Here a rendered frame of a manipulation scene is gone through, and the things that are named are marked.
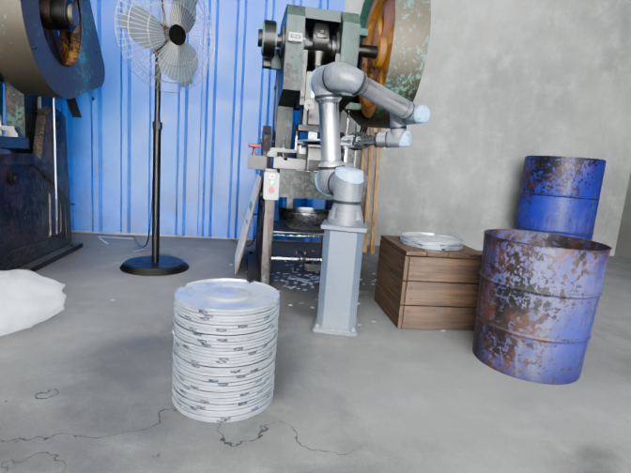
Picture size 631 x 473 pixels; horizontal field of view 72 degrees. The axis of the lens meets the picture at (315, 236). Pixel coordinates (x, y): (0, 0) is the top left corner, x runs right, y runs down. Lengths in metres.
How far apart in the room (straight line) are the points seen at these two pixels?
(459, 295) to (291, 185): 0.99
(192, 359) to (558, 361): 1.20
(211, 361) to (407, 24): 1.77
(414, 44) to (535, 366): 1.52
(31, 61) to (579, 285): 2.40
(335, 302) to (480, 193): 2.69
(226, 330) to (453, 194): 3.24
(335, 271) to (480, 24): 3.03
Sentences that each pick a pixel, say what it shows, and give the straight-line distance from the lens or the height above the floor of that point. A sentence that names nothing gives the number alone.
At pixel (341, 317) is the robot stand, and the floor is 0.07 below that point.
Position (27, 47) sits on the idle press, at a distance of 2.42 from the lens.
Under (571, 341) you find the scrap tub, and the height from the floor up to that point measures 0.16.
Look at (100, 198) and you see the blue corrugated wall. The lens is 3.79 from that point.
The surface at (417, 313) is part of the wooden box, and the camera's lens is 1.98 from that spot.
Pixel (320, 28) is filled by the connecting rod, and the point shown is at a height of 1.40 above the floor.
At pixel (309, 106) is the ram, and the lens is 2.46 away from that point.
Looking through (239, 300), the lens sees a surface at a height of 0.31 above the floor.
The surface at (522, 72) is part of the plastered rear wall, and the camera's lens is 4.47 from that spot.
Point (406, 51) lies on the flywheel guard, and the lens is 2.31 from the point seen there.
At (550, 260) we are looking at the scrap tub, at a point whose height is 0.44.
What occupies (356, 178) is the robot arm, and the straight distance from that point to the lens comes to 1.75.
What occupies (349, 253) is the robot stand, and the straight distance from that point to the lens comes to 1.75.
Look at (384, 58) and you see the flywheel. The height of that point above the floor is 1.29.
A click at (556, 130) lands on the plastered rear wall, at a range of 4.65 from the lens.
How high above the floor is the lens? 0.69
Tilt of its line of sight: 10 degrees down
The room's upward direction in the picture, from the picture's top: 4 degrees clockwise
